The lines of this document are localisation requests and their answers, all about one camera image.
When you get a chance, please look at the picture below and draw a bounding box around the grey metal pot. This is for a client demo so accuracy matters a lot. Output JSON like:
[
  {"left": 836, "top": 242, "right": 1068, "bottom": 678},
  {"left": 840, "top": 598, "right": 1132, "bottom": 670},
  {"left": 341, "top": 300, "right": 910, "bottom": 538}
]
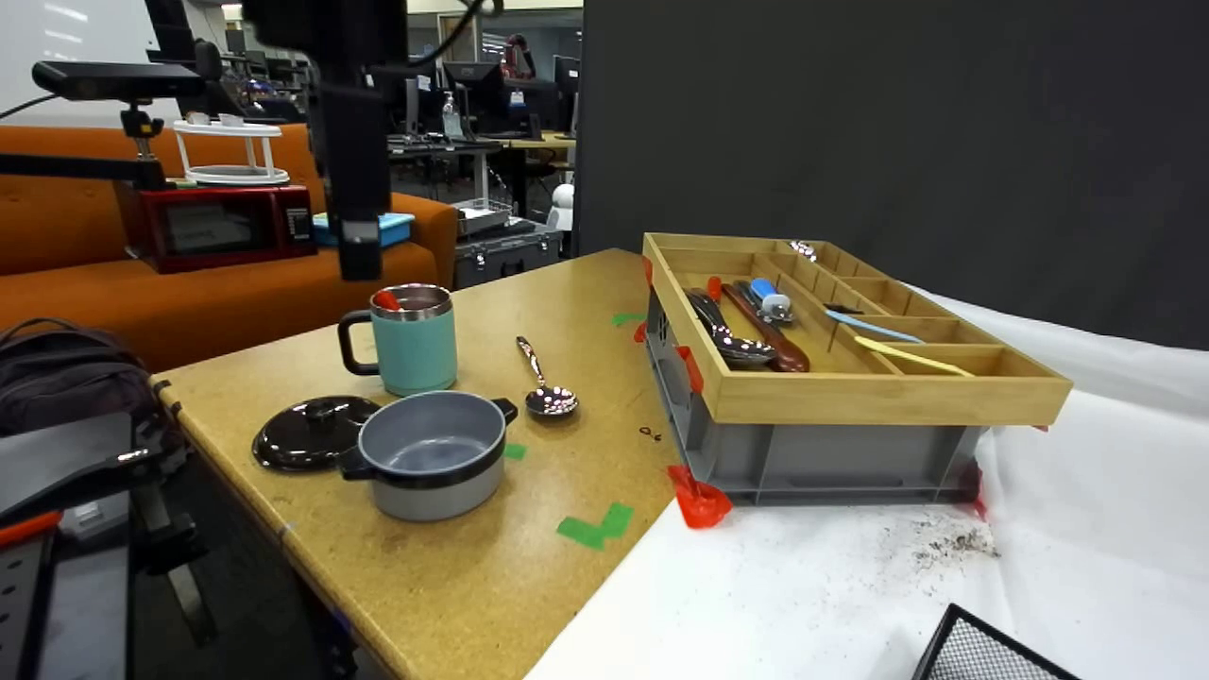
[{"left": 336, "top": 386, "right": 520, "bottom": 524}]

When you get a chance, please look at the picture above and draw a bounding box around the black pot lid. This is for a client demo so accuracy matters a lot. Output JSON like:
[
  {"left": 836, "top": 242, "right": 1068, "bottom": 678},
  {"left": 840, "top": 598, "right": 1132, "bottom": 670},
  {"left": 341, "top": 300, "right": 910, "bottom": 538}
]
[{"left": 248, "top": 394, "right": 383, "bottom": 477}]

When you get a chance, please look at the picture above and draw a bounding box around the silver metal spoon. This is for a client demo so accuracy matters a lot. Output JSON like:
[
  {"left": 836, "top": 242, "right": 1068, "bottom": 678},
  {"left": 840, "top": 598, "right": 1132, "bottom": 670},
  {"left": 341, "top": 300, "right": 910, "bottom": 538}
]
[{"left": 510, "top": 331, "right": 583, "bottom": 423}]

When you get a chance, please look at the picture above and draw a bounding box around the black case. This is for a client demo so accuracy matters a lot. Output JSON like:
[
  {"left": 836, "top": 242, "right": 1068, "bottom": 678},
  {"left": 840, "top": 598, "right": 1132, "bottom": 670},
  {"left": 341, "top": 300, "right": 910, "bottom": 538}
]
[{"left": 448, "top": 224, "right": 572, "bottom": 290}]

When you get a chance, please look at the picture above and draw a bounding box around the blue and white utensil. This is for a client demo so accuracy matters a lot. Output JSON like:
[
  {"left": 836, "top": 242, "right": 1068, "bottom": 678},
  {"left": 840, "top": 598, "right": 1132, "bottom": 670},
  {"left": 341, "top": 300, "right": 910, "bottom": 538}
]
[{"left": 743, "top": 277, "right": 797, "bottom": 325}]

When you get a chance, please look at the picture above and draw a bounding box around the green tape mark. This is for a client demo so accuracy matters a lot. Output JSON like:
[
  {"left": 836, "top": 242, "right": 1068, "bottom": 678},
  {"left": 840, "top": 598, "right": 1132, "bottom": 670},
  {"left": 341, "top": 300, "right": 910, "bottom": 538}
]
[{"left": 555, "top": 498, "right": 637, "bottom": 552}]

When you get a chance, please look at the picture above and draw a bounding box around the blue box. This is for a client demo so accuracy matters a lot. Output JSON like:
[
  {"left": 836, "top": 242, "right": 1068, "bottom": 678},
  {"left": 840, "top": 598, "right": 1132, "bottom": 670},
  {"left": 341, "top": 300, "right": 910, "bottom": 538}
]
[{"left": 308, "top": 209, "right": 418, "bottom": 252}]

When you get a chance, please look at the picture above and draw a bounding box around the grey plastic crate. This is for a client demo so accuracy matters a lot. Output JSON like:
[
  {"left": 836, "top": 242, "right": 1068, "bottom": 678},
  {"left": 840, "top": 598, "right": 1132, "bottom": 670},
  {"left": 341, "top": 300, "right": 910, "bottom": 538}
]
[{"left": 643, "top": 294, "right": 986, "bottom": 508}]

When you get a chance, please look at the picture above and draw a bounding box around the wooden cutlery tray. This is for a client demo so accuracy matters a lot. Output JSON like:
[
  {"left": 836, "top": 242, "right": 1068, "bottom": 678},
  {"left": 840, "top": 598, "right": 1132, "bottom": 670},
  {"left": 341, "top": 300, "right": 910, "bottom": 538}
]
[{"left": 637, "top": 227, "right": 1075, "bottom": 431}]

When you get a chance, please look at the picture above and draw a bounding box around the silver fork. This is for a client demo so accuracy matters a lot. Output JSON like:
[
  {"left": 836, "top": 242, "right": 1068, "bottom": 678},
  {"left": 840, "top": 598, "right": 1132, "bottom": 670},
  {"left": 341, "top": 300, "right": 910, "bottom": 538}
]
[{"left": 821, "top": 300, "right": 929, "bottom": 350}]

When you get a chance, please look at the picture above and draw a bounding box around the yellow utensil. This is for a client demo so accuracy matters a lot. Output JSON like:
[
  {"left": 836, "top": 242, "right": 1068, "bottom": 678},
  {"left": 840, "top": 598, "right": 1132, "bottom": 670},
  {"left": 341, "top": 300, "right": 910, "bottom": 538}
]
[{"left": 849, "top": 330, "right": 977, "bottom": 382}]

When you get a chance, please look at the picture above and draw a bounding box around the black pole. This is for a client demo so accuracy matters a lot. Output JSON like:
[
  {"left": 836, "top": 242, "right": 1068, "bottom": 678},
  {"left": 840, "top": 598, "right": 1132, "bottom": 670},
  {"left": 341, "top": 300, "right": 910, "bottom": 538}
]
[{"left": 242, "top": 0, "right": 415, "bottom": 284}]

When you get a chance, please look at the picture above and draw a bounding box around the black curtain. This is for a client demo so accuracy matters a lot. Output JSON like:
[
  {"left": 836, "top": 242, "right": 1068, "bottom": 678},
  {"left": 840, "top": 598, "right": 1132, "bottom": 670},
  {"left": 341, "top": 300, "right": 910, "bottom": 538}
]
[{"left": 572, "top": 0, "right": 1209, "bottom": 357}]

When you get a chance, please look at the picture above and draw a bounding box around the white cloth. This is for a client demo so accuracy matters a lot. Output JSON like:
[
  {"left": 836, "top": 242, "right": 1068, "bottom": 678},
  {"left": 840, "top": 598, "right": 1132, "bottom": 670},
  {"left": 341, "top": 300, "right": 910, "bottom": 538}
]
[{"left": 524, "top": 287, "right": 1209, "bottom": 680}]

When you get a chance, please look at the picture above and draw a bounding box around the red box appliance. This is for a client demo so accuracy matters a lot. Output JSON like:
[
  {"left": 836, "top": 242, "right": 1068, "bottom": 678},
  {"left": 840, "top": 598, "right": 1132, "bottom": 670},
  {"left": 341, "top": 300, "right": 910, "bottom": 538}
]
[{"left": 129, "top": 183, "right": 322, "bottom": 277}]

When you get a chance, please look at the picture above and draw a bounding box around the white stand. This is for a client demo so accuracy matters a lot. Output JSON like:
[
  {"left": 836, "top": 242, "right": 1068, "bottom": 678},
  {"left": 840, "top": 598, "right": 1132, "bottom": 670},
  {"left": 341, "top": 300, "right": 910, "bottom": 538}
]
[{"left": 165, "top": 119, "right": 293, "bottom": 192}]

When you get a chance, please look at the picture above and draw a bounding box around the orange sofa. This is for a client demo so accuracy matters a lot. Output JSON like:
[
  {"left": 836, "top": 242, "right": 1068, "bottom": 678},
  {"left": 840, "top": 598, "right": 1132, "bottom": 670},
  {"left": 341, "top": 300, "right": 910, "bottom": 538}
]
[{"left": 0, "top": 120, "right": 466, "bottom": 378}]

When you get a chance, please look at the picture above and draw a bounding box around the black framed mesh tray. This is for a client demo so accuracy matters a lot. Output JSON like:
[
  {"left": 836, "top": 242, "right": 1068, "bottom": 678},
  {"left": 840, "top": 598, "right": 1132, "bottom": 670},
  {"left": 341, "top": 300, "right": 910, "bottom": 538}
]
[{"left": 908, "top": 601, "right": 1087, "bottom": 680}]

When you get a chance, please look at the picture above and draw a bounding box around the black backpack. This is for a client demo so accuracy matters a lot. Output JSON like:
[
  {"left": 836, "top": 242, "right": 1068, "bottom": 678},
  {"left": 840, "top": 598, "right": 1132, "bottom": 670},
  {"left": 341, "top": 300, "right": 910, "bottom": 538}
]
[{"left": 0, "top": 314, "right": 196, "bottom": 511}]

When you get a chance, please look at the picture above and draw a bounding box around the red upper corner bracket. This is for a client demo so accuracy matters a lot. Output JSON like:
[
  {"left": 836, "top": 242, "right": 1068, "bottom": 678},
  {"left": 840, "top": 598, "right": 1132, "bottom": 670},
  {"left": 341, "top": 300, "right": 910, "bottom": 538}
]
[{"left": 672, "top": 345, "right": 711, "bottom": 396}]

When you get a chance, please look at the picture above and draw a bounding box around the dark handled utensil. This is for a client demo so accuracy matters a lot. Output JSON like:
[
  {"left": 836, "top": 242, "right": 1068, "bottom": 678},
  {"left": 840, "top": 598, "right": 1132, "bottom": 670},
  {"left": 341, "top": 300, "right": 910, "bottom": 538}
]
[{"left": 685, "top": 287, "right": 779, "bottom": 374}]

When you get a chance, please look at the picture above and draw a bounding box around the red brown handled utensil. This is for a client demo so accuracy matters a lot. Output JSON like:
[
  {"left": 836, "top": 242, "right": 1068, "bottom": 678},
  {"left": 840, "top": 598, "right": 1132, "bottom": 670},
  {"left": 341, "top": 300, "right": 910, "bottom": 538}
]
[{"left": 701, "top": 271, "right": 816, "bottom": 378}]

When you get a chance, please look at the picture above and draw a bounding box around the teal mug with black handle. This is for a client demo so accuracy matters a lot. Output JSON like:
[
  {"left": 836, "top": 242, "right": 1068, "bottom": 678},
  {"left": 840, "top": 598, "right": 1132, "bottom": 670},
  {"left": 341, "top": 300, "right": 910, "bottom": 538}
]
[{"left": 336, "top": 280, "right": 462, "bottom": 401}]

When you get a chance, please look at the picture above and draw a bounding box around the black camera bar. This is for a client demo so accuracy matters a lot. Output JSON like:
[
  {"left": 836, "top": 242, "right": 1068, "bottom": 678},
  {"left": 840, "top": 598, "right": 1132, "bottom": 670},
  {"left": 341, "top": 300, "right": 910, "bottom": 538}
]
[{"left": 29, "top": 58, "right": 216, "bottom": 107}]

